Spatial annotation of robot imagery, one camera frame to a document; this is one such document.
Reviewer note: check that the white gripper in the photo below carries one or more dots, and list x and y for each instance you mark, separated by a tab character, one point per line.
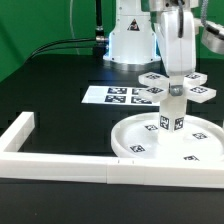
178	53

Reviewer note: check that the white cross-shaped table base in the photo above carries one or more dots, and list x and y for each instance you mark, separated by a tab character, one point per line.
157	87

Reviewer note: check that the white round table top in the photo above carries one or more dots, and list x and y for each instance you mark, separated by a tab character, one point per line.
139	136

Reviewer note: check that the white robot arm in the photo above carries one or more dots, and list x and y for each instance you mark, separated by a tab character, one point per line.
148	31

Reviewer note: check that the white marker tag sheet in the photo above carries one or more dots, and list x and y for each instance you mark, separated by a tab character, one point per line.
115	95

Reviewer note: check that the black vertical pole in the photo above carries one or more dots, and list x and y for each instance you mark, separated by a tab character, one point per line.
99	48

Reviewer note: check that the white U-shaped fence frame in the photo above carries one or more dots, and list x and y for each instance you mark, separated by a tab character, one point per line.
99	169

